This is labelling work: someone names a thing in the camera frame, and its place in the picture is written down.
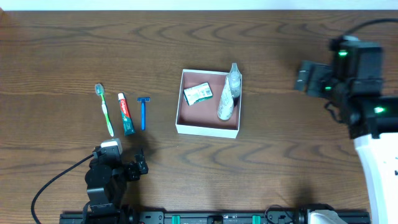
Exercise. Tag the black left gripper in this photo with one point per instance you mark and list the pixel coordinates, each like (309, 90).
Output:
(133, 170)

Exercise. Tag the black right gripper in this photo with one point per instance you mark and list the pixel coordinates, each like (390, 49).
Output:
(315, 78)

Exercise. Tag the clear spray bottle dark liquid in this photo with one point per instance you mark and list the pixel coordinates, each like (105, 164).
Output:
(234, 79)

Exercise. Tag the green white toothbrush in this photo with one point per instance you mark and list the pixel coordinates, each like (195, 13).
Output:
(99, 89)

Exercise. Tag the white cosmetic tube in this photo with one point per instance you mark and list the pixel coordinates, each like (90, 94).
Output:
(226, 105)

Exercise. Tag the green white soap packet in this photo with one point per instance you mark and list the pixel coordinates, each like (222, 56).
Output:
(197, 93)

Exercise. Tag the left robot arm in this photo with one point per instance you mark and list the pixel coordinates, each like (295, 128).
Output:
(107, 181)

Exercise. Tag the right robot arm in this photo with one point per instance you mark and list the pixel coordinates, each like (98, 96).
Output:
(353, 84)

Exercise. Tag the red green toothpaste tube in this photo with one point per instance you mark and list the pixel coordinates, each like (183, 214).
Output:
(126, 117)

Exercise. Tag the blue disposable razor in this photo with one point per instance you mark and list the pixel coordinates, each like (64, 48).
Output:
(143, 101)

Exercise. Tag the white box with pink interior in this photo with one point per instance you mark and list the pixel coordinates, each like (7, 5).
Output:
(201, 118)

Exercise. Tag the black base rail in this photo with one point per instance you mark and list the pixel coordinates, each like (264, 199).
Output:
(158, 217)

